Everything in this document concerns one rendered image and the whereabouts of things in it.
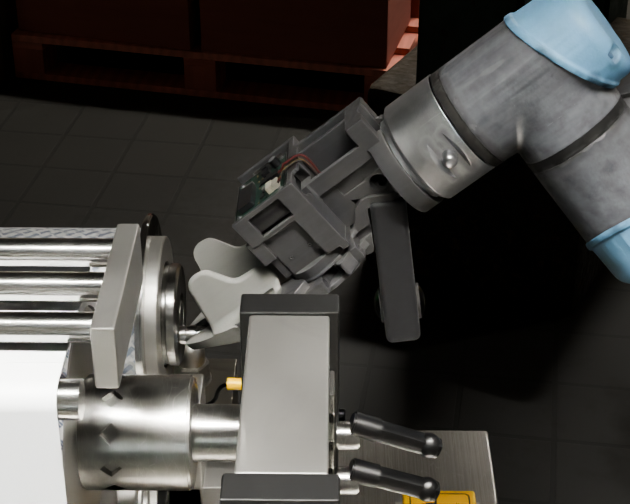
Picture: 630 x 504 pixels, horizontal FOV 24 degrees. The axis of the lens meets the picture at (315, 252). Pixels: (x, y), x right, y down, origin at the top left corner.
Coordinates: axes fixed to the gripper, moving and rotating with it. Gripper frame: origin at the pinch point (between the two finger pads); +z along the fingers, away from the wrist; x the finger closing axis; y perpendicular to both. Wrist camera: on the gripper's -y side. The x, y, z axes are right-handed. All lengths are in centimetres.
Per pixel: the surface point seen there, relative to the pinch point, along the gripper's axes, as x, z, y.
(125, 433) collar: 25.5, -5.2, 9.7
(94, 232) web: -3.3, 2.2, 10.4
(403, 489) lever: 27.5, -15.2, -1.3
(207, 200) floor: -248, 98, -80
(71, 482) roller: 27.9, -2.3, 10.4
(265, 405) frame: 34.3, -16.8, 11.2
